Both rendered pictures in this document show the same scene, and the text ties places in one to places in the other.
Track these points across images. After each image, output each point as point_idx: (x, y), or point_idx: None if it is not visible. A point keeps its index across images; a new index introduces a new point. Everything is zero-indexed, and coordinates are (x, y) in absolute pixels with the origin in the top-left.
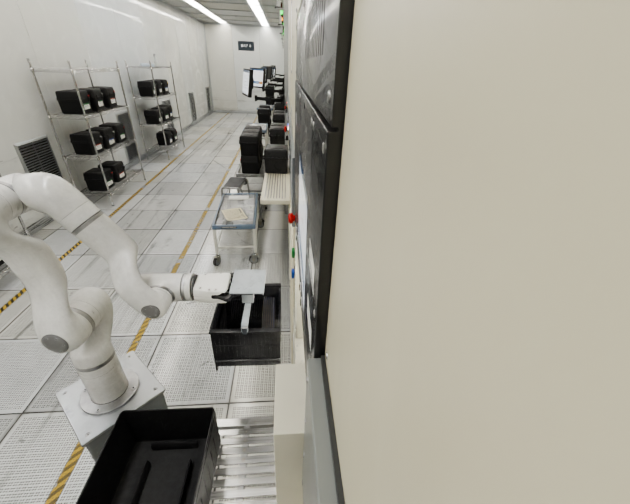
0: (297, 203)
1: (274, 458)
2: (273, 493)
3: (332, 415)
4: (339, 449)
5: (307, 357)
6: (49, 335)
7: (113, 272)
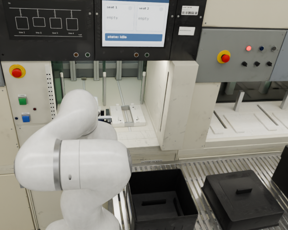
0: (82, 33)
1: (133, 169)
2: (149, 168)
3: (216, 26)
4: (223, 24)
5: (183, 47)
6: (120, 229)
7: (104, 136)
